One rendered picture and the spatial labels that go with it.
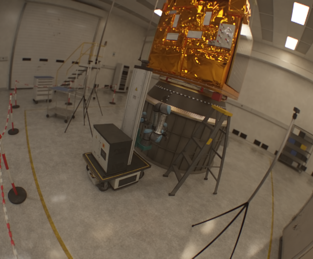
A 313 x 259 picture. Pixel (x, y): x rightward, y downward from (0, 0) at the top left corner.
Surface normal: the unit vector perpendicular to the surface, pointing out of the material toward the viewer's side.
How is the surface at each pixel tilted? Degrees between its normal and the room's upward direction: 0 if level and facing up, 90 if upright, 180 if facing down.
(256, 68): 90
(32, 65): 90
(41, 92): 90
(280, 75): 90
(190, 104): 62
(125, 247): 0
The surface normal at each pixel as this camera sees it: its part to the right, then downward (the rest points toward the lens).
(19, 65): 0.72, 0.41
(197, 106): 0.07, -0.13
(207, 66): -0.65, 0.08
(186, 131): -0.13, 0.32
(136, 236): 0.25, -0.90
